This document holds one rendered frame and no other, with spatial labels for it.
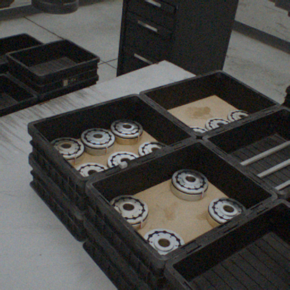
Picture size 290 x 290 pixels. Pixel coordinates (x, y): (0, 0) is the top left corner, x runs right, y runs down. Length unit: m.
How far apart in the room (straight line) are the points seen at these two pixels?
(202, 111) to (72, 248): 0.71
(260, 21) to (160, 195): 3.71
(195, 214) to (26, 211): 0.49
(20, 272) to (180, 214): 0.43
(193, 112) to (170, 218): 0.57
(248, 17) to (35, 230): 3.90
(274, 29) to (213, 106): 3.09
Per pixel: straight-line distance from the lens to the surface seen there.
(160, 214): 1.25
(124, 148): 1.46
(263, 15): 4.84
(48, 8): 0.79
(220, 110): 1.75
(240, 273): 1.17
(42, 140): 1.30
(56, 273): 1.26
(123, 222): 1.07
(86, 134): 1.46
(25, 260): 1.30
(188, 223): 1.24
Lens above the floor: 1.67
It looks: 34 degrees down
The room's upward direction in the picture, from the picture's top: 8 degrees clockwise
